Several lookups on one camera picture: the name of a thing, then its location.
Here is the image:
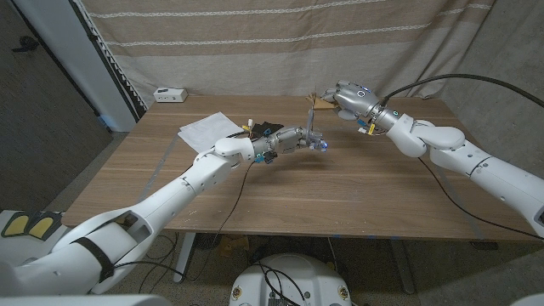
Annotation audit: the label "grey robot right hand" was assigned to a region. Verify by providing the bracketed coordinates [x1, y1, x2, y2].
[320, 80, 403, 133]

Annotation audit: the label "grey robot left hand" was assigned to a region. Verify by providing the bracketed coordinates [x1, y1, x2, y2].
[252, 125, 329, 156]

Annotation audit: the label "black patterned bandana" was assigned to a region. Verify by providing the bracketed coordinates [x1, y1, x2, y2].
[250, 121, 285, 137]

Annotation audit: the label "grey orange handled scissors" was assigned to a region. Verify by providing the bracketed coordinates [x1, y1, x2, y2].
[305, 108, 324, 148]

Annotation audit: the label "brown paper bag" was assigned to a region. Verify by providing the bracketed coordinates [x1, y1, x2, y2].
[305, 87, 339, 112]

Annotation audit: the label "white paper sheets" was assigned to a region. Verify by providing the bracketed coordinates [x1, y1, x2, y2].
[177, 111, 246, 154]

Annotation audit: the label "beige striped curtain backdrop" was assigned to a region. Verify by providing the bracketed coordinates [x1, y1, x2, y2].
[78, 0, 496, 107]

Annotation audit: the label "brown cardboard scrap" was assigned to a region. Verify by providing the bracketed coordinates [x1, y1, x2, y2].
[218, 235, 251, 258]

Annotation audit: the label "white power strip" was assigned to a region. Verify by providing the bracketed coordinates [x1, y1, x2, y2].
[153, 87, 189, 104]

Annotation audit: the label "black round floor object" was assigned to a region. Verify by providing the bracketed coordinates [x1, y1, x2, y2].
[194, 232, 222, 252]

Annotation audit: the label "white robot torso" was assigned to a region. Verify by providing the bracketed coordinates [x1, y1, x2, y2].
[229, 253, 353, 306]

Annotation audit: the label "white table leg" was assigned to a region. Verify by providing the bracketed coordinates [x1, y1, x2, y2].
[173, 231, 197, 284]

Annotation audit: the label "grey table leg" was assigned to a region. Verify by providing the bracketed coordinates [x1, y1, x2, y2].
[388, 238, 416, 295]

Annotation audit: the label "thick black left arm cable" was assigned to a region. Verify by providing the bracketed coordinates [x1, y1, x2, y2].
[182, 130, 256, 175]

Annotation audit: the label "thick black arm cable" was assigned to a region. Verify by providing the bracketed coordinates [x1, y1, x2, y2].
[379, 73, 544, 110]
[182, 130, 256, 175]

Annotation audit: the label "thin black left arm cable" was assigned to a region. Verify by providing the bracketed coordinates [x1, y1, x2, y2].
[110, 160, 256, 295]

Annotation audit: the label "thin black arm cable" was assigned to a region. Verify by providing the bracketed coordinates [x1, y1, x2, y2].
[418, 157, 544, 241]
[110, 160, 256, 295]

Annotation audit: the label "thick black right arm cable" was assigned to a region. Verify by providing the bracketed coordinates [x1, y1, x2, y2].
[379, 73, 544, 110]

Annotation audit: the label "black torso cable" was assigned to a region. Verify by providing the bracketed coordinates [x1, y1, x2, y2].
[257, 263, 315, 306]

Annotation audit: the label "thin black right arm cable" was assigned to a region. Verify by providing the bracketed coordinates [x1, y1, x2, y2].
[418, 157, 544, 241]

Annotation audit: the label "black backdrop frame bar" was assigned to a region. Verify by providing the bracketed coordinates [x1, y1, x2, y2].
[70, 0, 148, 122]

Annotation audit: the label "black door handle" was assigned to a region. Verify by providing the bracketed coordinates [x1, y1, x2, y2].
[11, 36, 40, 54]

